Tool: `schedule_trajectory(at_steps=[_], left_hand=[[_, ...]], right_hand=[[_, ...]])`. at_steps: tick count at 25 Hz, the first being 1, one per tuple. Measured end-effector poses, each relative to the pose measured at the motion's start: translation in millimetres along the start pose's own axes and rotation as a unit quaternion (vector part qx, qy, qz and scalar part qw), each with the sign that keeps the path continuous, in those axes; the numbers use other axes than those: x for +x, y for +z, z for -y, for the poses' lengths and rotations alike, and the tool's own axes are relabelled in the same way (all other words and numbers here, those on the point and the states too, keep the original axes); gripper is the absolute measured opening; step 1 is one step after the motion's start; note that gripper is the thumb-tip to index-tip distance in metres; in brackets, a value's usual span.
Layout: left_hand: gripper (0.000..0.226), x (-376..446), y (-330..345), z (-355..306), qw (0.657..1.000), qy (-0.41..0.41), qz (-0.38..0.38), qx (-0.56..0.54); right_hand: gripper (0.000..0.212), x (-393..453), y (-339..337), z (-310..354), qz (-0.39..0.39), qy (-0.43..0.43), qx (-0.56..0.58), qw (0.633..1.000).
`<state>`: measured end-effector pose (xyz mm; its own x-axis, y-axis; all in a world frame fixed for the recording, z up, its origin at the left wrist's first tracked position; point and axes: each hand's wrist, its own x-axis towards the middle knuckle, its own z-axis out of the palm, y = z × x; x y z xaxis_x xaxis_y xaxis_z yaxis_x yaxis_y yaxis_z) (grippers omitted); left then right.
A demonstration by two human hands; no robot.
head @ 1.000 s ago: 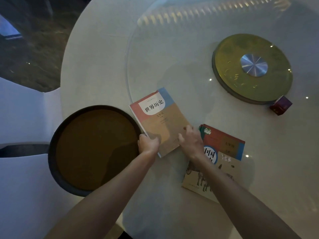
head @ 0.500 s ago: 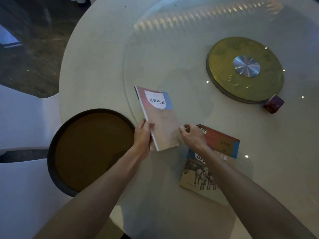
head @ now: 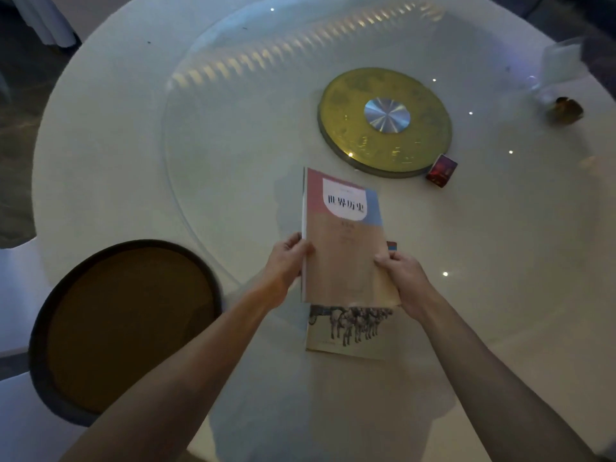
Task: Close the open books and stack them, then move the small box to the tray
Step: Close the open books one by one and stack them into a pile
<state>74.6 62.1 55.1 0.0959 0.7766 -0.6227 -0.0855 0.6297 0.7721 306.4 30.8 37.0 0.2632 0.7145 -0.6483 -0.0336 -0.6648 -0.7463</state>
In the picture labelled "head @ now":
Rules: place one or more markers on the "white covered chair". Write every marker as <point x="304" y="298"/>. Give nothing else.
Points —
<point x="48" y="19"/>
<point x="19" y="303"/>

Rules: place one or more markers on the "gold ashtray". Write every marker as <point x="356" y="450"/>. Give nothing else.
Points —
<point x="565" y="111"/>

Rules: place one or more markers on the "white round table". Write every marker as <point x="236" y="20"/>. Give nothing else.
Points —
<point x="110" y="153"/>

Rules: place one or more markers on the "person's right hand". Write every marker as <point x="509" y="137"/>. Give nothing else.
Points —
<point x="411" y="283"/>

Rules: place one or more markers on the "person's left hand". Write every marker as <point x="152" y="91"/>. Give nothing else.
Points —
<point x="284" y="269"/>

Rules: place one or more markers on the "book with chart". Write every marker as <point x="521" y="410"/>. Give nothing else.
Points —
<point x="346" y="254"/>

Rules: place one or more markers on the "horse cover book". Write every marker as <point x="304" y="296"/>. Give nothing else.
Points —
<point x="346" y="336"/>

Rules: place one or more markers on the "clear glass tissue holder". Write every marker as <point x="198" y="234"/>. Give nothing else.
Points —
<point x="563" y="60"/>

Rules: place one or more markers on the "person's left forearm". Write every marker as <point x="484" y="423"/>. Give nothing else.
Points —
<point x="168" y="389"/>

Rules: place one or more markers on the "person's right forearm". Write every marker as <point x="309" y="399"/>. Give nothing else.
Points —
<point x="491" y="394"/>

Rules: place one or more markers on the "gold turntable base disc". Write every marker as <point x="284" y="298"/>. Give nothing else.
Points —
<point x="346" y="134"/>

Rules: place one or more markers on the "dark round tray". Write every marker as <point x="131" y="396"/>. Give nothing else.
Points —
<point x="130" y="322"/>

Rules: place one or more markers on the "round glass turntable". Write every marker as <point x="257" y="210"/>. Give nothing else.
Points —
<point x="269" y="115"/>

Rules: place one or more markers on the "small red box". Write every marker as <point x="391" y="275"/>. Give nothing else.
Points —
<point x="442" y="170"/>

